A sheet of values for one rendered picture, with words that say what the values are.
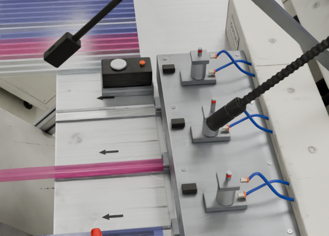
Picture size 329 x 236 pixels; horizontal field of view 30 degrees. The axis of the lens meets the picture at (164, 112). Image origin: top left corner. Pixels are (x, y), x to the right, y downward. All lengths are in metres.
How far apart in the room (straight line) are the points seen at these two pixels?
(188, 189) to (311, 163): 0.16
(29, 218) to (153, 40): 0.49
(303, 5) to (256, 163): 0.31
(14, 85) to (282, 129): 1.74
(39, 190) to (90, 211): 0.58
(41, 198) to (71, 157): 0.52
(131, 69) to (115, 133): 0.10
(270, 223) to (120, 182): 0.22
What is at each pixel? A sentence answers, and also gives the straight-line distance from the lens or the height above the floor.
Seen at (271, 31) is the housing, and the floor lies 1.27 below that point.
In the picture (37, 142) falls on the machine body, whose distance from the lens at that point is 1.47.
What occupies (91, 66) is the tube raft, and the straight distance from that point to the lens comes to 0.99.
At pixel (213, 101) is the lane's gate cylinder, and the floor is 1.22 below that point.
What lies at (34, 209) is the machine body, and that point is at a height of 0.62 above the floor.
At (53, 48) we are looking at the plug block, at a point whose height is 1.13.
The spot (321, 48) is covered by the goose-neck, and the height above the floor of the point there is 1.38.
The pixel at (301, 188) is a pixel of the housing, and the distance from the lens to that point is 0.75.
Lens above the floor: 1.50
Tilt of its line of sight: 26 degrees down
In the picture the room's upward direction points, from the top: 53 degrees clockwise
